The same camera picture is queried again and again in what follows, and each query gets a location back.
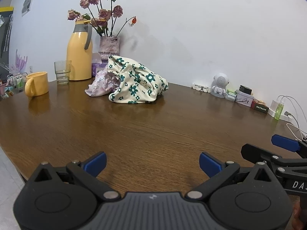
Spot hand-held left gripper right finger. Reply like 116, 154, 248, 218
187, 152, 281, 202

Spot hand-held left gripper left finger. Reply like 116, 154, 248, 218
25, 151, 121, 202

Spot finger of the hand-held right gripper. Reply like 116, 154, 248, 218
272, 135, 307, 158
241, 144, 282, 170

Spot pink floral garment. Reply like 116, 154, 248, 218
85, 67, 119, 97

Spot cream green-flowered garment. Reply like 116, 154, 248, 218
107, 56, 169, 105

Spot person's right hand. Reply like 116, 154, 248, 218
292, 201, 307, 230

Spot green transparent bottle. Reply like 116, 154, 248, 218
274, 96, 285, 121

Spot white charger block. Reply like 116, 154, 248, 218
268, 99, 286, 118

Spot dark gift box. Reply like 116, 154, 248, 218
251, 98, 268, 113

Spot lilac tin box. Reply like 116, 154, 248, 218
235, 90, 255, 107

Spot green and white packets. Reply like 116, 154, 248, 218
225, 89, 237, 102

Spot white robot speaker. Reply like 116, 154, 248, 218
210, 73, 230, 98

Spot clear glass cup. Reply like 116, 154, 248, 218
54, 60, 72, 85

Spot purple tissue pack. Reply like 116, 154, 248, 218
91, 53, 109, 77

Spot yellow thermos jug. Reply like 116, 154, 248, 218
66, 20, 93, 81

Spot rack of small items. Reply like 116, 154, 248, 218
0, 73, 27, 99

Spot pink wrapped vase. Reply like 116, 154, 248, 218
99, 36, 120, 60

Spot dried rose bouquet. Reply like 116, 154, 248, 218
67, 0, 138, 37

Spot grey fridge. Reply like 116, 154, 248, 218
0, 6, 15, 77

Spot wall poster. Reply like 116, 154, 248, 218
21, 0, 35, 17

